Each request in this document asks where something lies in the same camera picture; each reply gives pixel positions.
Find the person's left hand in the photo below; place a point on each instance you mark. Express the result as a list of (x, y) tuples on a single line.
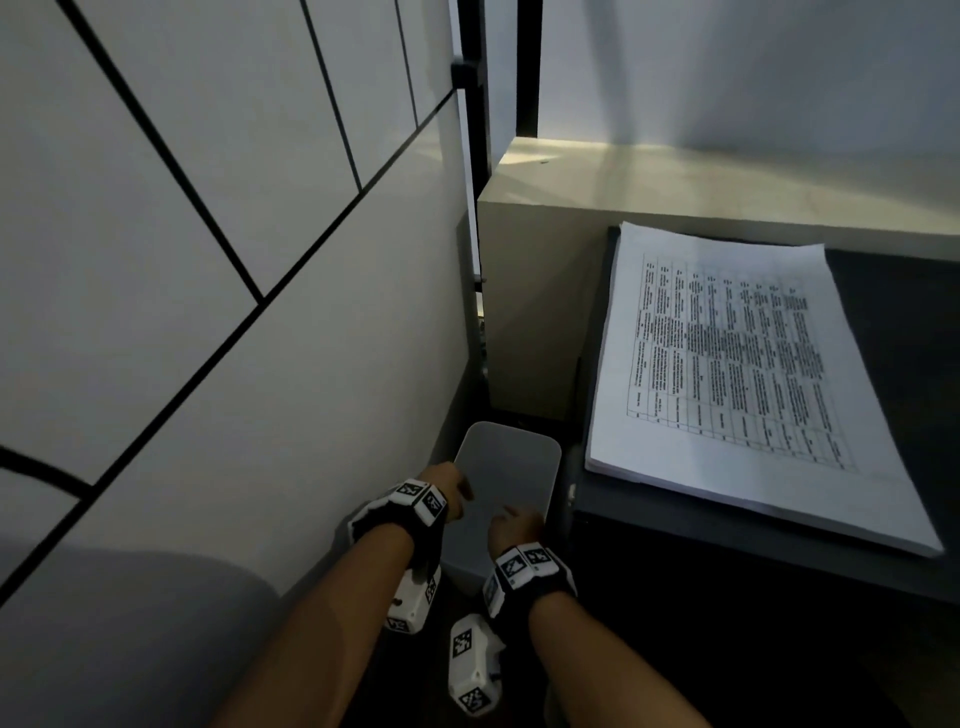
[(448, 487)]

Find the person's right hand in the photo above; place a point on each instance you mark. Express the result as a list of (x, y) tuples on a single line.
[(517, 529)]

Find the stack of printed papers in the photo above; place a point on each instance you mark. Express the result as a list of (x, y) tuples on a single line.
[(712, 480)]

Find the person's right forearm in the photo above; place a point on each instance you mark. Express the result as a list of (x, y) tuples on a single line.
[(600, 667)]

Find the person's left forearm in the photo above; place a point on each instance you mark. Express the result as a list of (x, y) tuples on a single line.
[(322, 645)]

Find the white trash bin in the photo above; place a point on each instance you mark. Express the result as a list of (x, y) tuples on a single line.
[(510, 465)]

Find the white marker cube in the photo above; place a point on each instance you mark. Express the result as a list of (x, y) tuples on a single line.
[(472, 667)]

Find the cream wooden ledge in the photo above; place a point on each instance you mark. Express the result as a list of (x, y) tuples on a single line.
[(675, 187)]

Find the black table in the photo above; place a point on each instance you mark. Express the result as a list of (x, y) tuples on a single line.
[(900, 337)]

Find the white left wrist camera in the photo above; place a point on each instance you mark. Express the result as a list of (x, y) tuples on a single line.
[(409, 600)]

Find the black post with bracket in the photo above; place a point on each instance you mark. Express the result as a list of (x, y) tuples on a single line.
[(474, 112)]

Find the plain black metal post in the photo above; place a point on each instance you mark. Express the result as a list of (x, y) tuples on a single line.
[(529, 67)]

